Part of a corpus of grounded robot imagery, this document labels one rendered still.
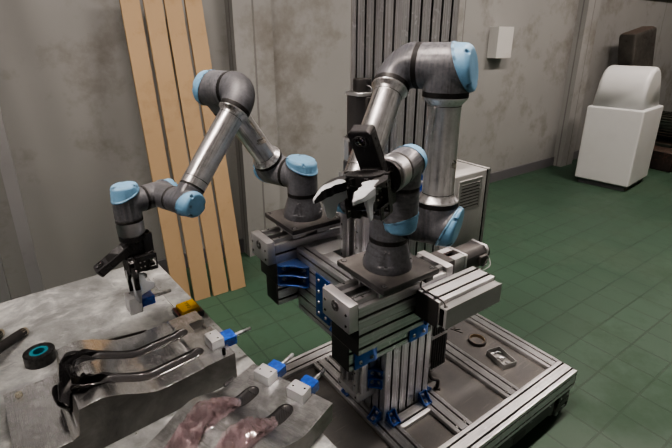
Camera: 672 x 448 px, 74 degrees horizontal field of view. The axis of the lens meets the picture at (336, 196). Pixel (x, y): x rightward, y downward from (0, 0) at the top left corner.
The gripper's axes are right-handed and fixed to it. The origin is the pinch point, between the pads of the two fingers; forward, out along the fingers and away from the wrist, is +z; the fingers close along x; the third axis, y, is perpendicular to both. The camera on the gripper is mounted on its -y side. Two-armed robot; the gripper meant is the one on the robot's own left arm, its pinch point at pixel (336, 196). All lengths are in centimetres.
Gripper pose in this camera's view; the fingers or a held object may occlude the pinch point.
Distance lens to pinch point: 70.9
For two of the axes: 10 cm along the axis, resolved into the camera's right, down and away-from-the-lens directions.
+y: 1.2, 9.5, 2.7
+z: -4.8, 3.0, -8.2
